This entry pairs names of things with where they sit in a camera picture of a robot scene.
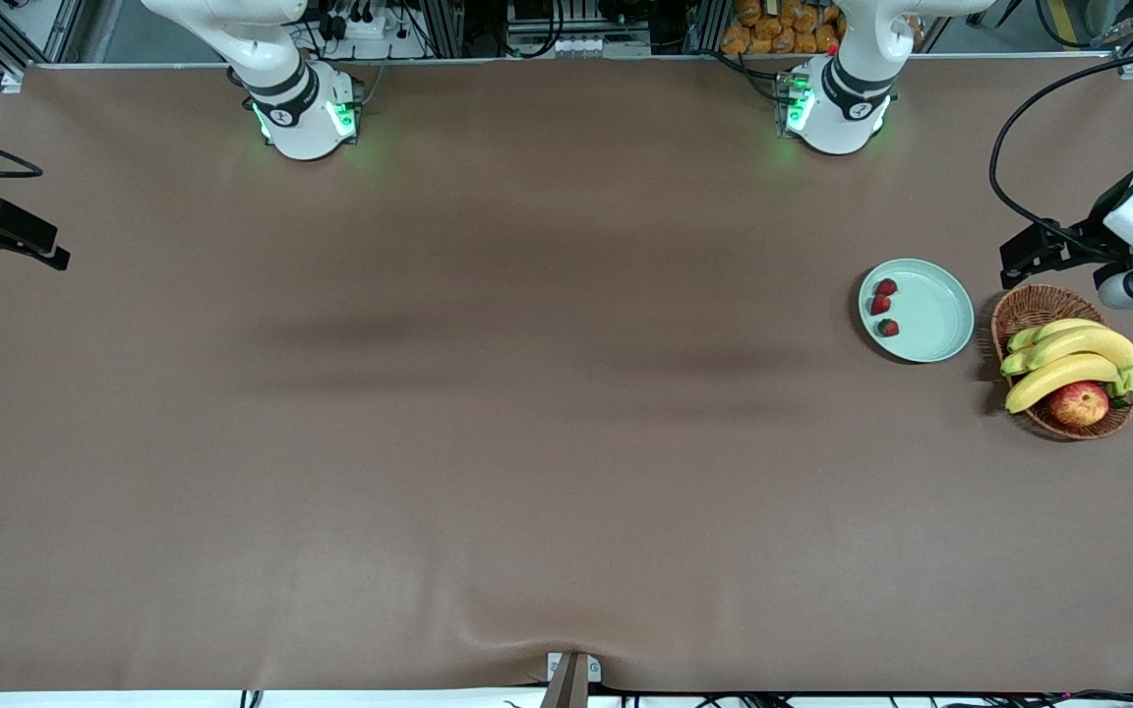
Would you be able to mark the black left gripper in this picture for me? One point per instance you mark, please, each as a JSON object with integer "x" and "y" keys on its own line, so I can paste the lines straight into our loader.
{"x": 1097, "y": 233}

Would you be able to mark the red strawberry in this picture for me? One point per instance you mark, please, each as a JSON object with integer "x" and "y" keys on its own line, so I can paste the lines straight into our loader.
{"x": 885, "y": 287}
{"x": 887, "y": 327}
{"x": 880, "y": 304}

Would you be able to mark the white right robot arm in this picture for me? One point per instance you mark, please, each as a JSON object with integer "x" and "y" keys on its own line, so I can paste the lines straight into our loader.
{"x": 301, "y": 128}

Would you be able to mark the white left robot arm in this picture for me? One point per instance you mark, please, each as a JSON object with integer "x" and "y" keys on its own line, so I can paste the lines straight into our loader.
{"x": 842, "y": 118}

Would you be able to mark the light green round plate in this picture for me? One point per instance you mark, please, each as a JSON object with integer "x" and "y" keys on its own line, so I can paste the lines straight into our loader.
{"x": 935, "y": 310}

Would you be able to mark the brown wicker basket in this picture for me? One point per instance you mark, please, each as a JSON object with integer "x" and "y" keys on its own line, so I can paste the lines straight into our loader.
{"x": 1029, "y": 310}

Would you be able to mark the small greenish yellow banana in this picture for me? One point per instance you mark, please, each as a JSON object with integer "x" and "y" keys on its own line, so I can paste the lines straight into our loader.
{"x": 1048, "y": 331}

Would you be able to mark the large yellow banana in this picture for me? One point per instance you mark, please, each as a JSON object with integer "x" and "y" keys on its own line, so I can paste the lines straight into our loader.
{"x": 1058, "y": 376}
{"x": 1088, "y": 342}

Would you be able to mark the red yellow apple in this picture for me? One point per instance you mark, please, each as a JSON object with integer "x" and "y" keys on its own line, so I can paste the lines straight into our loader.
{"x": 1078, "y": 403}

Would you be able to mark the pile of orange round items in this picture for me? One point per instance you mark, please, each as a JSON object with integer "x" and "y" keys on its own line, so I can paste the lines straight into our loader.
{"x": 783, "y": 25}

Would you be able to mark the white power strip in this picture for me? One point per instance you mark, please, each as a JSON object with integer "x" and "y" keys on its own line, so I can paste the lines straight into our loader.
{"x": 360, "y": 22}

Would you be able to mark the brown table mat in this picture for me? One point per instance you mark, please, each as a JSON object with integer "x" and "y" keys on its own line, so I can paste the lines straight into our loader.
{"x": 566, "y": 295}

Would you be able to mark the white terminal strip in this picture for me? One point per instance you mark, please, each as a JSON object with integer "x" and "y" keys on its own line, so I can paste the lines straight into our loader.
{"x": 581, "y": 45}

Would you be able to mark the aluminium profile post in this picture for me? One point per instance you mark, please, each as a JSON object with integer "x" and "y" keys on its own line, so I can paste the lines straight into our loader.
{"x": 439, "y": 25}
{"x": 702, "y": 25}

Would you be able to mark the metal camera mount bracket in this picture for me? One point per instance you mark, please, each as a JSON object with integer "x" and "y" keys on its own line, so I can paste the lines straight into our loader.
{"x": 571, "y": 678}

